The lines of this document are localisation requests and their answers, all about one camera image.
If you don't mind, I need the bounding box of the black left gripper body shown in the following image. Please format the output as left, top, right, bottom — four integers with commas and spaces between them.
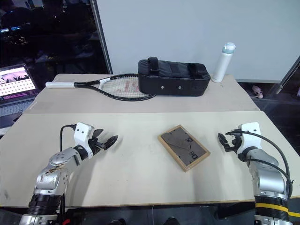
88, 136, 106, 156

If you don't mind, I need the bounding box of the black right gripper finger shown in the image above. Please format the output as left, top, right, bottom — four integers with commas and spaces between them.
217, 132, 230, 147
223, 142, 237, 154

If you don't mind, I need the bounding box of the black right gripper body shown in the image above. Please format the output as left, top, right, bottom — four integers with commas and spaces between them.
228, 129, 243, 153

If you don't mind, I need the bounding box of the open silver laptop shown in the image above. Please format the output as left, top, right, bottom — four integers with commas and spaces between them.
0, 63, 38, 129

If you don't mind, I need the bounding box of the small pink object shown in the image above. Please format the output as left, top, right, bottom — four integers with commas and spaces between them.
251, 85, 264, 99

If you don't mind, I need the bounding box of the black tennis racket white grip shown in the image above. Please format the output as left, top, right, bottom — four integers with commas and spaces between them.
45, 73, 157, 102

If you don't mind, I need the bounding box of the white water bottle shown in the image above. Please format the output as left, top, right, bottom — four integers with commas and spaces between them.
211, 42, 236, 83

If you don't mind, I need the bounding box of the black padded bag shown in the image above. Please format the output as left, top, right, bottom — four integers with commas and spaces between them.
137, 56, 212, 97

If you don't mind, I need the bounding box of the slanted grey metal bar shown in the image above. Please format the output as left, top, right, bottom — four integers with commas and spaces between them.
269, 54, 300, 95

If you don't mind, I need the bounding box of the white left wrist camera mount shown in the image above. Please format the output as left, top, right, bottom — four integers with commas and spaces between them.
74, 122, 95, 157

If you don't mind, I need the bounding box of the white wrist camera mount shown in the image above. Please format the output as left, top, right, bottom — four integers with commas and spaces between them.
236, 122, 262, 155
74, 122, 95, 157

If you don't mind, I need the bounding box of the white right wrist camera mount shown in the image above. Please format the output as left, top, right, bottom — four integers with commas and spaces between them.
236, 122, 262, 155

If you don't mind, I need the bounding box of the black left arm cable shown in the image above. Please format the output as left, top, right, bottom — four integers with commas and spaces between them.
59, 124, 77, 154

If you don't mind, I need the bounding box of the wooden picture frame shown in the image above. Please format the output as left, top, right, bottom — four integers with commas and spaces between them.
157, 124, 211, 173

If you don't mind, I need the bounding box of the silver metal window post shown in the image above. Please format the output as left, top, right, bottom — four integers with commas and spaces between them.
90, 0, 113, 75

